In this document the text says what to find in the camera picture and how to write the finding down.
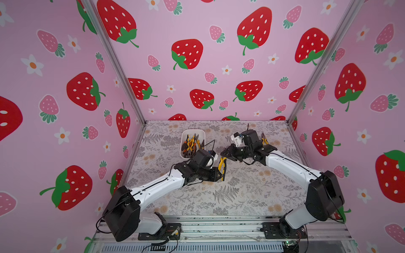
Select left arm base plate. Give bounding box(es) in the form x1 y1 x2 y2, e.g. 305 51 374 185
138 223 181 241

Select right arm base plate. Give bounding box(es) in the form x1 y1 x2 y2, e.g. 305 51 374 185
260 222 308 240

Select white plastic storage box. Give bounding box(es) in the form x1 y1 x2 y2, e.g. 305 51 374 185
180 129 206 159

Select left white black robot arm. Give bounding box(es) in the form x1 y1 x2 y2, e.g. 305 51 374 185
102 150 227 242

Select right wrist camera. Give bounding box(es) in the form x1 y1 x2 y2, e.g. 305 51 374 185
231 132 244 147

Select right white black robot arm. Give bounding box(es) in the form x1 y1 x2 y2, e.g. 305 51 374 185
220 129 345 237

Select yellow black flat-nose pliers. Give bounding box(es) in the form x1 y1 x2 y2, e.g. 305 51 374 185
218 157 227 181

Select yellow black combination pliers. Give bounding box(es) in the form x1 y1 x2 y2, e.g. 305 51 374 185
261 133 269 145

